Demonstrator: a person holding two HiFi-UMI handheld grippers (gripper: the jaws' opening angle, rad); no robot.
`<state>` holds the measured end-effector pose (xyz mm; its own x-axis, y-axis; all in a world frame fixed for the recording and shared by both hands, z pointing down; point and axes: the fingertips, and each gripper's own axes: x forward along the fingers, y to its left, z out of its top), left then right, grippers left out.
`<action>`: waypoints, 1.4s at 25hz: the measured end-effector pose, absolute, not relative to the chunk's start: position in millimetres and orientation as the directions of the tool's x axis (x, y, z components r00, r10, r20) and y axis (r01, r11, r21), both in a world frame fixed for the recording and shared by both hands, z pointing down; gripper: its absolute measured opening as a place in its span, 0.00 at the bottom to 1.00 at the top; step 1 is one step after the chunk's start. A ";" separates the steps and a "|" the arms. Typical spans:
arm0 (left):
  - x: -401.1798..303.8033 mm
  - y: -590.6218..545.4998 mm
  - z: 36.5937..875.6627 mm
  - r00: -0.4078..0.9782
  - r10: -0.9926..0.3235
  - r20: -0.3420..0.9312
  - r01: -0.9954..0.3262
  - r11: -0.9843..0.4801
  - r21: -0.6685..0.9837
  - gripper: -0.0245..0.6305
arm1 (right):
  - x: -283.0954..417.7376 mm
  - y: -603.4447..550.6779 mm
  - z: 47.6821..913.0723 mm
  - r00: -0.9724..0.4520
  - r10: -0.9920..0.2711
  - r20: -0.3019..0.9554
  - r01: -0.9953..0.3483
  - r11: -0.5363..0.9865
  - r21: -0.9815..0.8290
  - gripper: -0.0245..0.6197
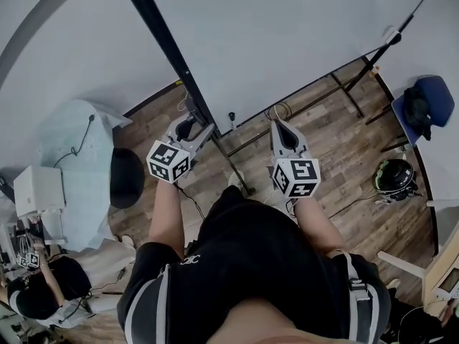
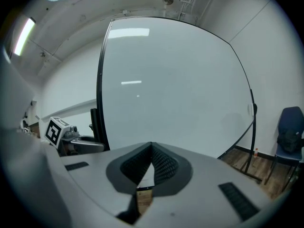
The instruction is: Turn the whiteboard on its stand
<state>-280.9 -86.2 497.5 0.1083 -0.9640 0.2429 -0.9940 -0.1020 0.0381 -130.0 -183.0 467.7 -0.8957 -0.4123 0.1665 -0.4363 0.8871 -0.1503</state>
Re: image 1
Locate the black bag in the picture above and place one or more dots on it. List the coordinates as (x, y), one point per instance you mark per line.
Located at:
(417, 111)

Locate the white furniture leg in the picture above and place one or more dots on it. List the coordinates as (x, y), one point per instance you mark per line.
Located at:
(399, 265)

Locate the large whiteboard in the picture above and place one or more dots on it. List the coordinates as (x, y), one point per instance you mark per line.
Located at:
(272, 41)

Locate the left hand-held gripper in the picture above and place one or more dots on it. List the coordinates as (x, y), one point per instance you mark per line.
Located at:
(168, 161)

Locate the person's right forearm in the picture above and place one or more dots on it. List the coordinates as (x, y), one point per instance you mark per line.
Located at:
(319, 228)

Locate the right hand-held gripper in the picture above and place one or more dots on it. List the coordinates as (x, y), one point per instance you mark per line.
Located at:
(295, 177)

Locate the blue chair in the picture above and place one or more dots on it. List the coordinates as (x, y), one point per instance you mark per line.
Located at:
(439, 99)

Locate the person's left forearm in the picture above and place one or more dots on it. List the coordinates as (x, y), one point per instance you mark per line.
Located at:
(166, 217)

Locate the black metal whiteboard stand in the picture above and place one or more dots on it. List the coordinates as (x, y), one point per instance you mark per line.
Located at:
(168, 38)

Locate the person's black clothing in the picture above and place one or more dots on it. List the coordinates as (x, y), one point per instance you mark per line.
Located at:
(251, 256)

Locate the light wooden cabinet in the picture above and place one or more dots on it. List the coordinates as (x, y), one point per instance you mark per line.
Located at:
(444, 274)

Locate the table with pale teal cloth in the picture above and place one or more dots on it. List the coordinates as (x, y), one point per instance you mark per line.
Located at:
(80, 185)

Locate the black and green helmet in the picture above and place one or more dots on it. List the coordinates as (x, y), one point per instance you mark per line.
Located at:
(394, 177)

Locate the person's white shoe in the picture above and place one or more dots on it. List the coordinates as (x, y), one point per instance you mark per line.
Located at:
(238, 181)

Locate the black round stool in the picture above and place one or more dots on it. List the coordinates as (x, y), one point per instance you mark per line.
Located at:
(126, 177)

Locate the white box appliance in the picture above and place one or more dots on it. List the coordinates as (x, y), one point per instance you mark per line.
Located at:
(39, 190)

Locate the small black camera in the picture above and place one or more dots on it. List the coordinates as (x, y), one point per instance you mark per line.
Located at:
(232, 117)

